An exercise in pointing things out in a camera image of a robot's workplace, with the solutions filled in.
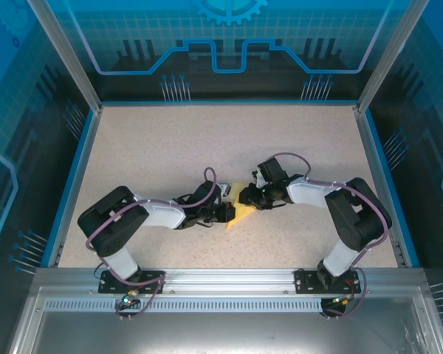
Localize blue printed gear panel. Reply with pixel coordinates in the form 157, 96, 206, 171
46, 0, 411, 103

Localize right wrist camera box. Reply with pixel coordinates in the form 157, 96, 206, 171
250, 168, 267, 190

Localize grey metal shelf panel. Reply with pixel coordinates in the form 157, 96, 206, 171
7, 285, 443, 354

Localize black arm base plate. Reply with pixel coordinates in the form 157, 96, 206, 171
294, 268, 362, 295
97, 270, 166, 295

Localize long aluminium mounting rail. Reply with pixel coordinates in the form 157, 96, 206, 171
35, 268, 425, 296

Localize cable plug with light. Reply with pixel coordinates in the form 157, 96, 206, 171
328, 294, 356, 306
120, 290, 140, 308

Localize aluminium frame post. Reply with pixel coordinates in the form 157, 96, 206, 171
27, 0, 103, 114
356, 0, 429, 114

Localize aluminium side rail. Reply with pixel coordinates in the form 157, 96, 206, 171
353, 104, 409, 267
47, 105, 104, 268

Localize slotted grey cable duct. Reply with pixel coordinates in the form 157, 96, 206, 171
44, 299, 335, 313

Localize blue printed side panel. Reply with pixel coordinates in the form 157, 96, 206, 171
0, 0, 97, 281
365, 0, 443, 292

